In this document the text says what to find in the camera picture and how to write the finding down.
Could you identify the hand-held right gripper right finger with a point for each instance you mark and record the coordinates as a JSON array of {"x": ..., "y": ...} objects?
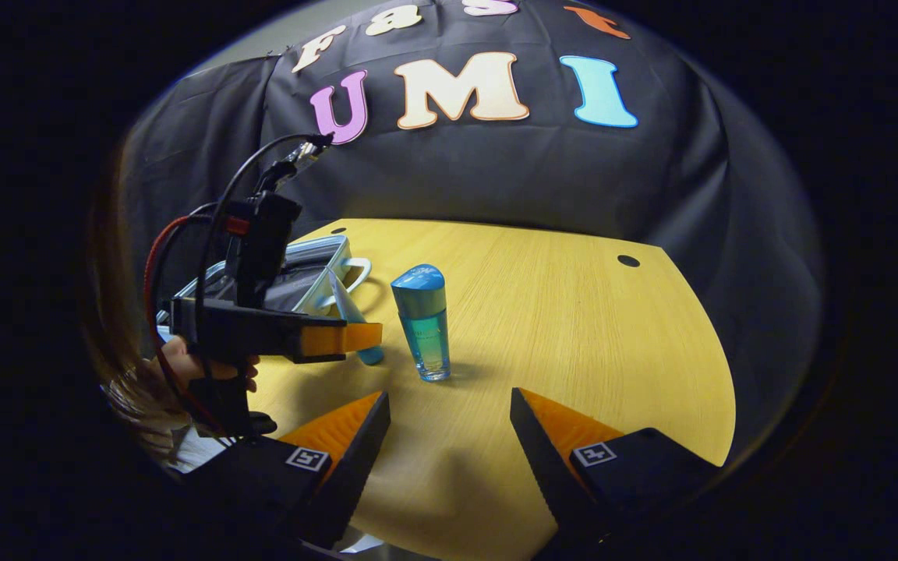
[{"x": 546, "y": 471}]

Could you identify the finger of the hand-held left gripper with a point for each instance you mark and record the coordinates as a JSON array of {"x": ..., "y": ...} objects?
[{"x": 332, "y": 339}]

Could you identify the black backdrop cloth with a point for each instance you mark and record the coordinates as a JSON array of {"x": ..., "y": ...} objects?
[{"x": 496, "y": 167}]

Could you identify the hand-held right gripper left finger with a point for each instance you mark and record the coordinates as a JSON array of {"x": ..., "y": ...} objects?
[{"x": 355, "y": 467}]

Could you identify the person's hair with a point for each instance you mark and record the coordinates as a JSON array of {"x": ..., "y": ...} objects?
[{"x": 118, "y": 327}]

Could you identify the blue skincare tube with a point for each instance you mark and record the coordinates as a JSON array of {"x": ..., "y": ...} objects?
[{"x": 349, "y": 308}]

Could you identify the light blue suitcase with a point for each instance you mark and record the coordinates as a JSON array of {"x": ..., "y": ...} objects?
[{"x": 312, "y": 269}]

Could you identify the blue skincare bottle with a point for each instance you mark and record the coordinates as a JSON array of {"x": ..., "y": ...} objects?
[{"x": 423, "y": 327}]

